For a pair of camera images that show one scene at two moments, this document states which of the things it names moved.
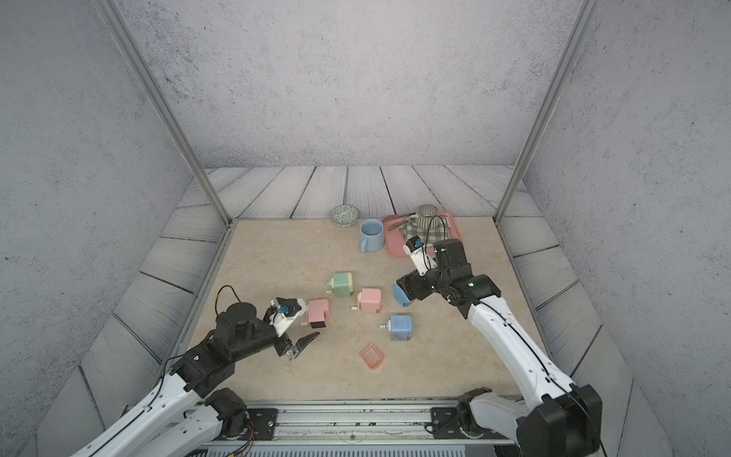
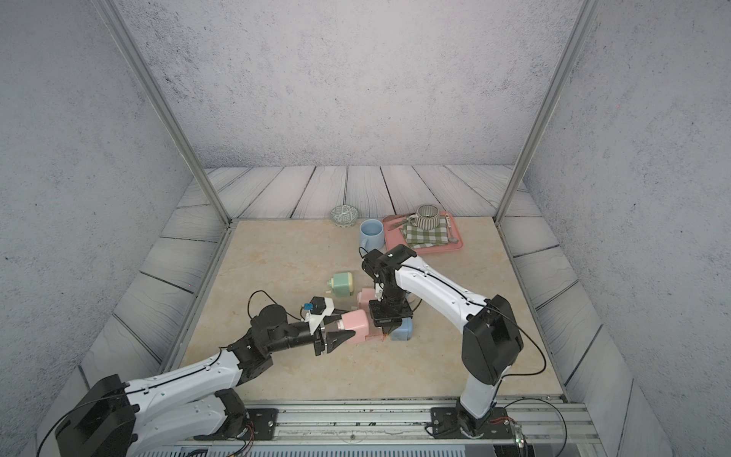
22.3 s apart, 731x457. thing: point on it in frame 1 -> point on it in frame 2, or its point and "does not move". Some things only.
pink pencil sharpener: (318, 313) -> (356, 321)
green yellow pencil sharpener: (341, 285) does not move
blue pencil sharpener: (400, 327) does not move
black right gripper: (414, 282) -> (386, 324)
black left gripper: (303, 342) -> (320, 343)
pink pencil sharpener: (369, 301) does not move
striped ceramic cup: (424, 215) does not move
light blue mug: (371, 235) does not move
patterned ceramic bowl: (344, 215) does not move
